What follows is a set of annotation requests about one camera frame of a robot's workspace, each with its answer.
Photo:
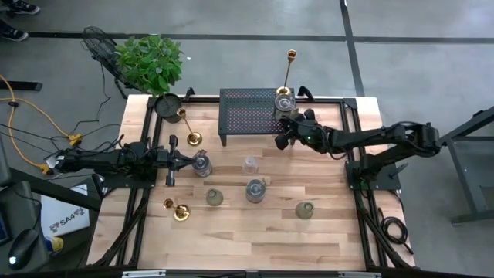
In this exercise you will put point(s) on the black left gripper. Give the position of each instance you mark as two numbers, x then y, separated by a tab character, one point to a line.
171	160

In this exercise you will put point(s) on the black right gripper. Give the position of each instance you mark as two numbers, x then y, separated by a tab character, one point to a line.
308	135

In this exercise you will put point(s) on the silver candle tin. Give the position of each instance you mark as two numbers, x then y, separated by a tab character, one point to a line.
200	162
285	103

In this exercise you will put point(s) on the medium gold candlestick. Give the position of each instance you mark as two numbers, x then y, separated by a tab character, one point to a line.
194	139

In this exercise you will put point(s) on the tall gold candlestick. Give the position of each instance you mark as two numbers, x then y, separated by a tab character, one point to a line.
283	91

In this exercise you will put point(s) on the green glass candle holder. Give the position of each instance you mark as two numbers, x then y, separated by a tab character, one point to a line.
304	211
214	197

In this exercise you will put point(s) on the short gold candlestick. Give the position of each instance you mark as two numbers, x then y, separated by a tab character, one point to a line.
181	212

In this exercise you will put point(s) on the clear glass candle holder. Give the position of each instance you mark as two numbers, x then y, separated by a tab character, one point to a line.
250	165

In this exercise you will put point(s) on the grey glass jar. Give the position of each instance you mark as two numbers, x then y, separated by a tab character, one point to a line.
254	190

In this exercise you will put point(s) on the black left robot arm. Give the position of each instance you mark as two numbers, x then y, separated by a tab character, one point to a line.
96	160

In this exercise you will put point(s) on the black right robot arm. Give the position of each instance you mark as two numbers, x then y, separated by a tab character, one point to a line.
386	135

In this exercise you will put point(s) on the black perforated metal shelf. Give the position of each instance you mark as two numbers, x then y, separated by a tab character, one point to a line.
247	112

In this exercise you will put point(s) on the green plant in black pot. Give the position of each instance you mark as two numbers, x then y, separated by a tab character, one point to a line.
148	65

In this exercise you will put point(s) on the white SA4 printed sheet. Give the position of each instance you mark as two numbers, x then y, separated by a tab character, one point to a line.
65	216

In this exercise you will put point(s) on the black floor fan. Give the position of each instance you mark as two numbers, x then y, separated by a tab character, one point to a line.
98	46

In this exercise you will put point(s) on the yellow-capped bottle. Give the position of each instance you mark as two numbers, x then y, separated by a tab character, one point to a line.
57	244

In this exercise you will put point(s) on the dark grey desk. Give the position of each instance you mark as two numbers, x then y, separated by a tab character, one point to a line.
19	208

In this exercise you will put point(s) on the dark grey side table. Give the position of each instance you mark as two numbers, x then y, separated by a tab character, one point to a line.
469	173

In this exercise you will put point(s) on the black floor bar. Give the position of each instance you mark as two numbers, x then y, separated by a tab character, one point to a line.
21	85

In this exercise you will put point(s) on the black computer mouse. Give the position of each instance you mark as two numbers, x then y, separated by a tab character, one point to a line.
23	249

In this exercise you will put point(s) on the person's dark shoe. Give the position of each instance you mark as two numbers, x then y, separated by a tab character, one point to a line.
13	34
23	7

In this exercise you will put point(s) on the black table frame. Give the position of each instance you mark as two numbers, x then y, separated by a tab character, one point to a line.
349	102

